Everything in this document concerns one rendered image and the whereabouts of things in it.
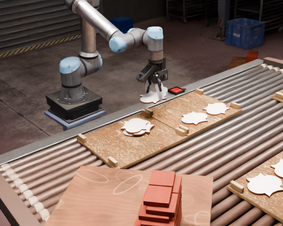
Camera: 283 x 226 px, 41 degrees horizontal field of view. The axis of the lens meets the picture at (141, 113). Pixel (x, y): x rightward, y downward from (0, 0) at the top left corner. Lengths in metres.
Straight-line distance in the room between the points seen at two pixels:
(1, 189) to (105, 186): 0.45
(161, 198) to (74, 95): 1.27
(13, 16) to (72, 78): 4.49
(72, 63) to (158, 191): 1.24
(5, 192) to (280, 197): 1.04
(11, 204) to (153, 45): 0.94
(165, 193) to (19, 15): 5.77
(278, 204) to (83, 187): 0.70
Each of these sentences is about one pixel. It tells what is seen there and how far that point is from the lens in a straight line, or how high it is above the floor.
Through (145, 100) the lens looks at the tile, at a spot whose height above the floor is 1.06.
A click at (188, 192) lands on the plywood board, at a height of 1.04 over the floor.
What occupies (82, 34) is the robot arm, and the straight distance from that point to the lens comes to 2.16.
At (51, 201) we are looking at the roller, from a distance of 1.53.
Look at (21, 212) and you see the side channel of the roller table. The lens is 1.46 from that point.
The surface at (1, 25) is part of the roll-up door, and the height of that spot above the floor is 0.51.
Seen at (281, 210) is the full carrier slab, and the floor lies 0.94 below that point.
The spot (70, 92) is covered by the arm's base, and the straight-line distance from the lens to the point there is 2.17.
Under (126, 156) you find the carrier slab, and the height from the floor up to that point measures 0.94.
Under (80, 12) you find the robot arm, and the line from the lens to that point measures 1.93.
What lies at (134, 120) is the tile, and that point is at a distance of 1.92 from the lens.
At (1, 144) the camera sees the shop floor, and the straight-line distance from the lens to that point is 3.92.
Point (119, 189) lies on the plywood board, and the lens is 1.33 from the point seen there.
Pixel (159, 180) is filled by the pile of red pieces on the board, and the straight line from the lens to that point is 1.08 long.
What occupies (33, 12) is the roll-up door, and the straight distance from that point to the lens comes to 6.70.
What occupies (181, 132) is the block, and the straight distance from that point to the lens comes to 1.81.
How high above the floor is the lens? 1.86
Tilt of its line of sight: 27 degrees down
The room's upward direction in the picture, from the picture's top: 3 degrees counter-clockwise
